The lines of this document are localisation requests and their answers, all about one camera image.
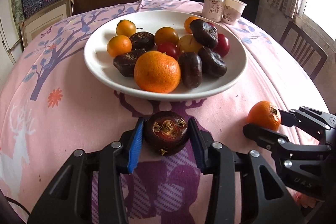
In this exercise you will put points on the large orange mandarin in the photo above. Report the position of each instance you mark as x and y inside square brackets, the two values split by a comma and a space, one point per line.
[157, 72]

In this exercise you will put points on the red cherry tomato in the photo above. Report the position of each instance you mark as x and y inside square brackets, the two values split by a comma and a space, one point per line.
[169, 49]

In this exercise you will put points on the yellow-orange citrus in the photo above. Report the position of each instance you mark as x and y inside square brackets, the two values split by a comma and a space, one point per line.
[126, 28]

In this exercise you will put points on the framed picture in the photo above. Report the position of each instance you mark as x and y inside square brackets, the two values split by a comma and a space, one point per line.
[46, 17]

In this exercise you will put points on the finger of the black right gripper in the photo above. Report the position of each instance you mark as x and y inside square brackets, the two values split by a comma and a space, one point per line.
[265, 137]
[318, 124]

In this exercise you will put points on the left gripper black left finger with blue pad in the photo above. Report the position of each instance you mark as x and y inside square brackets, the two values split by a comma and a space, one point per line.
[68, 197]

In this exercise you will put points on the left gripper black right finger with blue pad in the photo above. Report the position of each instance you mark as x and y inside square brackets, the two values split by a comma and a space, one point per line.
[264, 197]

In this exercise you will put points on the small yellow fruit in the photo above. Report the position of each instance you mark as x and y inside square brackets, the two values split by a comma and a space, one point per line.
[188, 43]

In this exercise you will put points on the pink deer tablecloth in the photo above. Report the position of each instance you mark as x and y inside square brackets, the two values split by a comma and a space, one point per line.
[51, 105]

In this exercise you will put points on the white paper cup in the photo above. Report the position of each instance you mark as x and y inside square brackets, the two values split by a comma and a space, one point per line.
[233, 10]

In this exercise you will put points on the dark water chestnut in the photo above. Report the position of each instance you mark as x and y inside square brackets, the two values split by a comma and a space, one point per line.
[212, 64]
[125, 63]
[142, 40]
[204, 33]
[166, 133]
[191, 69]

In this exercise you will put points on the greenish orange citrus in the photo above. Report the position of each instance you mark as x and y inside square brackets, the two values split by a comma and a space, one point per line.
[166, 35]

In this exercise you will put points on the small orange kumquat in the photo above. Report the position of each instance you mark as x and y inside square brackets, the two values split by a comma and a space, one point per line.
[188, 22]

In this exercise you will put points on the white drink can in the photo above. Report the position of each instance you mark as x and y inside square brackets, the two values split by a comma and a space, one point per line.
[213, 10]

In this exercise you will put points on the person's right hand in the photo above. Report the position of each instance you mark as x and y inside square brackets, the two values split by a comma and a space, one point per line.
[303, 200]

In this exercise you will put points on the orange citrus with stem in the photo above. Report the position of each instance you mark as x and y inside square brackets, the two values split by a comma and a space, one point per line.
[118, 45]

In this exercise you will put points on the dark wooden chair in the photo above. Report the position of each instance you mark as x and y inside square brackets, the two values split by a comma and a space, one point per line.
[304, 48]

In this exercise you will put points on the white plate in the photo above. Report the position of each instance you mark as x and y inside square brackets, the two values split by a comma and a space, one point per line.
[100, 63]

